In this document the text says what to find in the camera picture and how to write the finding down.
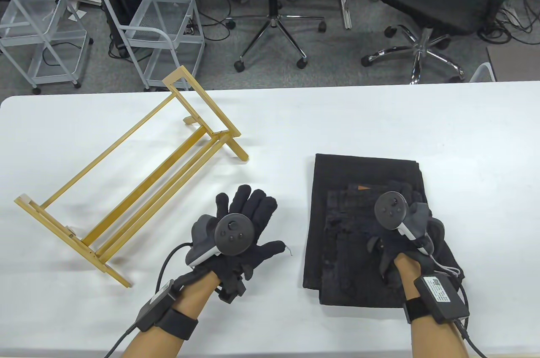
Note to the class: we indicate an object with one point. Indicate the dark grey glove-mounted controller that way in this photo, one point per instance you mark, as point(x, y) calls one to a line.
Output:
point(390, 209)
point(232, 234)

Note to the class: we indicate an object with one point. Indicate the white plastic object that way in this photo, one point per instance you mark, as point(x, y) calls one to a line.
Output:
point(483, 73)

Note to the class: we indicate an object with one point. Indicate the person's left little finger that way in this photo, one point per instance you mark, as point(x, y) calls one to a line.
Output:
point(222, 205)

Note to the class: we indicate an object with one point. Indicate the person's right forearm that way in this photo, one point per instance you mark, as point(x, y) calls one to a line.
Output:
point(426, 337)

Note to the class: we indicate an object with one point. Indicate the black folded jeans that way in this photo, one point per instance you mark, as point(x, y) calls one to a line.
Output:
point(337, 223)

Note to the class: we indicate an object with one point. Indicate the person's left hand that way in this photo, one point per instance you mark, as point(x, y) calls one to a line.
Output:
point(253, 214)

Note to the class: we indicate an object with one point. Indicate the black labelled wrist sensor box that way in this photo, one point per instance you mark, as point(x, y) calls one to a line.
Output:
point(443, 296)

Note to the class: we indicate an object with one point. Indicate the grey metal trolley cart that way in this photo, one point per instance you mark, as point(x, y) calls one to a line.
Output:
point(40, 28)
point(164, 22)

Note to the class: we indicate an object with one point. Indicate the bamboo wooden rack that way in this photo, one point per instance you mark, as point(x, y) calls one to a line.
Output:
point(152, 183)

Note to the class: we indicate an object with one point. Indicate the small black glove module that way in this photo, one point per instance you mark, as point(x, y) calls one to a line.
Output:
point(232, 289)

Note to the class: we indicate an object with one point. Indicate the person's left forearm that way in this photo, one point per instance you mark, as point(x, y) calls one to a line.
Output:
point(185, 311)

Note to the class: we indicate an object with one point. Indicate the person's left thumb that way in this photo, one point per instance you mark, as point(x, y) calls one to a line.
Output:
point(273, 249)

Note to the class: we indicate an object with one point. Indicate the person's left middle finger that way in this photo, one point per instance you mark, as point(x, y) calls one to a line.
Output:
point(254, 204)

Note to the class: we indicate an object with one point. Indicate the person's right thumb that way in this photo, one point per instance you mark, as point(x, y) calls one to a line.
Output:
point(373, 245)

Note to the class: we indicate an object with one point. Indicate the black computer tower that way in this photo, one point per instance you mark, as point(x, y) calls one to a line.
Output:
point(116, 20)

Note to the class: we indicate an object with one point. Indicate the person's right hand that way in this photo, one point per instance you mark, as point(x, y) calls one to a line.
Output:
point(394, 248)

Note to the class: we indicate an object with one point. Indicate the brown board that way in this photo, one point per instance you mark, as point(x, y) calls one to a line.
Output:
point(517, 62)

